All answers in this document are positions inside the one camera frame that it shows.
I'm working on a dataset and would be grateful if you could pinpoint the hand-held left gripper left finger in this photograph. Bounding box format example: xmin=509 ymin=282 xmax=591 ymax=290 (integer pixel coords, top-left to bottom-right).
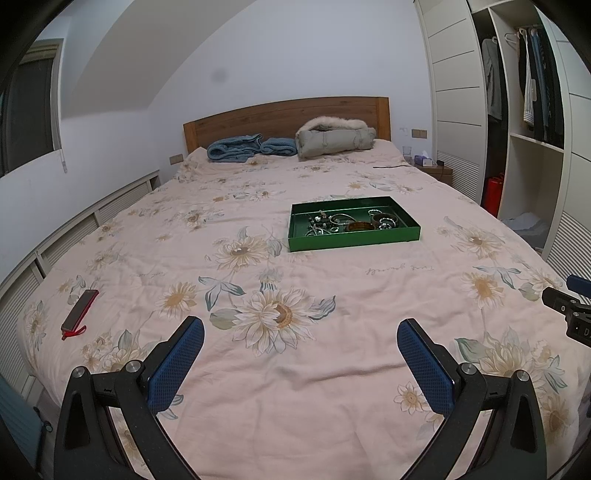
xmin=53 ymin=316 xmax=205 ymax=480

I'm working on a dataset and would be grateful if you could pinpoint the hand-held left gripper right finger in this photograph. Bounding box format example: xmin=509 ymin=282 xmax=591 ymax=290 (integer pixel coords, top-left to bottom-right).
xmin=397 ymin=318 xmax=552 ymax=480

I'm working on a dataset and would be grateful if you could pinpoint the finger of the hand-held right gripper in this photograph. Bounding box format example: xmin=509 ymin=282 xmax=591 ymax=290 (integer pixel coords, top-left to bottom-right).
xmin=542 ymin=287 xmax=591 ymax=316
xmin=567 ymin=274 xmax=591 ymax=299

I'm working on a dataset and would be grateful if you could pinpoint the green jewelry tray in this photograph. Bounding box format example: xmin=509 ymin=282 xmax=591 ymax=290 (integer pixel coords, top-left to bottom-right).
xmin=288 ymin=196 xmax=422 ymax=253

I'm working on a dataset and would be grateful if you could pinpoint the pile of bracelets and jewellery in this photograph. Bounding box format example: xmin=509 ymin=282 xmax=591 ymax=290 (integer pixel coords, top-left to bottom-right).
xmin=307 ymin=211 xmax=340 ymax=232

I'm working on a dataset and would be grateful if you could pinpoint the pale blue cloth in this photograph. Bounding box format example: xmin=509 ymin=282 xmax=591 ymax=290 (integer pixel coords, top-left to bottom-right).
xmin=501 ymin=212 xmax=550 ymax=245

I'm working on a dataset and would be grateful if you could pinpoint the bed with floral quilt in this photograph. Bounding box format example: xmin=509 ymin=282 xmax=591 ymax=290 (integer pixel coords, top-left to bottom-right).
xmin=16 ymin=138 xmax=591 ymax=480

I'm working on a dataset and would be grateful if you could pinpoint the red-cased phone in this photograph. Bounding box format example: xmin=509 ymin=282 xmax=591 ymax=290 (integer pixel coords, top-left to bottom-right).
xmin=61 ymin=289 xmax=100 ymax=341

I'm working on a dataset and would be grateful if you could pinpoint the red canister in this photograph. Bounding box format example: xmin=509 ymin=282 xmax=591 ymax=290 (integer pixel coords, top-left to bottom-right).
xmin=481 ymin=175 xmax=505 ymax=217

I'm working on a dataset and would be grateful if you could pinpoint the blue ribbed object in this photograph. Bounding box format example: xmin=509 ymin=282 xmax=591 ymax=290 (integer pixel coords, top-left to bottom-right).
xmin=0 ymin=376 xmax=49 ymax=462

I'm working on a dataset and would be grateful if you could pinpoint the wooden nightstand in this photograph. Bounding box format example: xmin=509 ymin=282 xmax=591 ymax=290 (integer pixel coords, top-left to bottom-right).
xmin=422 ymin=164 xmax=454 ymax=185

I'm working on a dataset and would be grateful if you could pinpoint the row of hanging clothes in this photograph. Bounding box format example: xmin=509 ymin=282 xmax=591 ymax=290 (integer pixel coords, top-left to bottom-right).
xmin=517 ymin=28 xmax=566 ymax=141

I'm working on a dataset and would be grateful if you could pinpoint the large blue towel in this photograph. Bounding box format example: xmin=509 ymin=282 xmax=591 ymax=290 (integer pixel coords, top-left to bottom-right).
xmin=207 ymin=134 xmax=264 ymax=163

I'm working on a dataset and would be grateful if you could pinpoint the grey hanging garment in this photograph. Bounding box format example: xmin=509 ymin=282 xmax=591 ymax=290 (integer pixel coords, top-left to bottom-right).
xmin=481 ymin=38 xmax=503 ymax=121

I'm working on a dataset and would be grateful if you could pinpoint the white wardrobe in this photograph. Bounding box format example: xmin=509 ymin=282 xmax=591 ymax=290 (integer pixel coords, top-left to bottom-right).
xmin=413 ymin=0 xmax=591 ymax=282

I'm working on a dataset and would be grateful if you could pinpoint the small blue towel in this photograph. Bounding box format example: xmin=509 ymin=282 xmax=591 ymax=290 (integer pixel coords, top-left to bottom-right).
xmin=261 ymin=137 xmax=297 ymax=157

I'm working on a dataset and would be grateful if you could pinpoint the beige fur-hooded jacket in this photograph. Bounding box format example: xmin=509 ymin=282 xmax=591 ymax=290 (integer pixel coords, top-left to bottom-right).
xmin=295 ymin=117 xmax=377 ymax=161

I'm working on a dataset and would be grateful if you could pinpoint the wooden headboard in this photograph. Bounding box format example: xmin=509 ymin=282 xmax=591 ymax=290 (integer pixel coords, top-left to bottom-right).
xmin=183 ymin=97 xmax=391 ymax=155

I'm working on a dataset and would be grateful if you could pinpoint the window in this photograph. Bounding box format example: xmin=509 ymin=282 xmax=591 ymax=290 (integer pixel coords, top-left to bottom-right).
xmin=0 ymin=39 xmax=63 ymax=176

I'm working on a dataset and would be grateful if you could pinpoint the white slatted wall cabinet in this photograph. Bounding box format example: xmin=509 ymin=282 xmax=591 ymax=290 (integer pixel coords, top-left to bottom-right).
xmin=0 ymin=170 xmax=160 ymax=393

